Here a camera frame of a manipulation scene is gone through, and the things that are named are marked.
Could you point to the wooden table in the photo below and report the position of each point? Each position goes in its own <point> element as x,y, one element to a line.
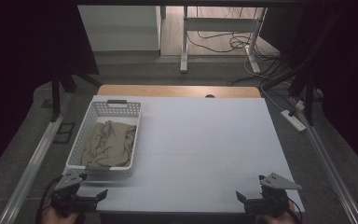
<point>174,90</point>

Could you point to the black floor bracket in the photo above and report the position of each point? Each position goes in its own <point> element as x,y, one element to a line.
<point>64,133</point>

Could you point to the beige cloth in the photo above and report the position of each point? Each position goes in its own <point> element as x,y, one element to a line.
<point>110,144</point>

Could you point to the white desk frame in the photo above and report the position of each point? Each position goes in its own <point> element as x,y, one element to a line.
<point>220,24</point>

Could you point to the white table cover board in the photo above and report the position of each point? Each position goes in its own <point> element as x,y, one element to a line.
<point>205,146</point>

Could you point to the aluminium rail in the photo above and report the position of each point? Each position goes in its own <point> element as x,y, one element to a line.
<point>329,168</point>
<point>34,161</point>

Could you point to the white cabinet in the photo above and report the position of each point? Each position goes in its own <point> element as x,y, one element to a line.
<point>118,28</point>

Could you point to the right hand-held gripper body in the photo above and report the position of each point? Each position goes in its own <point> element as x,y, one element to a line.
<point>270,202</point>

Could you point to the white perforated plastic basket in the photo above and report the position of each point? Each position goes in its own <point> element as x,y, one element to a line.
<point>118,109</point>

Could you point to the white power strip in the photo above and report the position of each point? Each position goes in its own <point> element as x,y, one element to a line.
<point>293,120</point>

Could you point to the dark curtain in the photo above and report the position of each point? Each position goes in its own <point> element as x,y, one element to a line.
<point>354,77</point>
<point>18,46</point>

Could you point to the person's left hand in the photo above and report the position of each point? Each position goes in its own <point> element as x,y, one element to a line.
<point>53,217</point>

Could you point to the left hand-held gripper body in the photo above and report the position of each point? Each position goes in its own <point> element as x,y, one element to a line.
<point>71,203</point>

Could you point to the white plug adapter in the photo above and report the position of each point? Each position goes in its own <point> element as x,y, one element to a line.
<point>300,105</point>

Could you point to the person's right hand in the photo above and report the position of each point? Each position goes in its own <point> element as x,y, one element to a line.
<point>276,219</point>

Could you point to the black metal stand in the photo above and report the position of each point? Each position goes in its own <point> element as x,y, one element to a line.
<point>56,93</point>
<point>307,93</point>

